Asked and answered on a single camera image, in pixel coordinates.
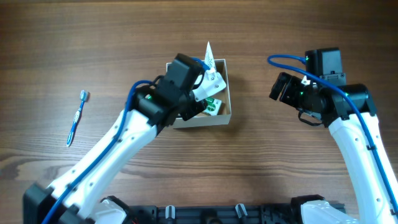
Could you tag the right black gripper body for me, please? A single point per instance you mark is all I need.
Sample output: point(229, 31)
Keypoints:
point(283, 88)

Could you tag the green soap box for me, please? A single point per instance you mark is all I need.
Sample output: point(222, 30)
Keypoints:
point(213, 106)

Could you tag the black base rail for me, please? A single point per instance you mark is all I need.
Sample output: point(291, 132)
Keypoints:
point(255, 214)

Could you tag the blue white toothbrush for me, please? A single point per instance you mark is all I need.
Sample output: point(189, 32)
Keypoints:
point(83, 98)

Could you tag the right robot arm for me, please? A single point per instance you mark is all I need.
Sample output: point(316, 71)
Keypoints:
point(349, 113)

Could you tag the white cardboard box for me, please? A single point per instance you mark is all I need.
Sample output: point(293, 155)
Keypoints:
point(224, 113)

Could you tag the white cream tube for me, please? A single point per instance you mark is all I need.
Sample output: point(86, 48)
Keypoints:
point(209, 58)

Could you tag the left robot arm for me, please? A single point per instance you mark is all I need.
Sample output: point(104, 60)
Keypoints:
point(151, 105)

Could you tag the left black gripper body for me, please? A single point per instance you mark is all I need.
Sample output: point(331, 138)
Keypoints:
point(193, 109)

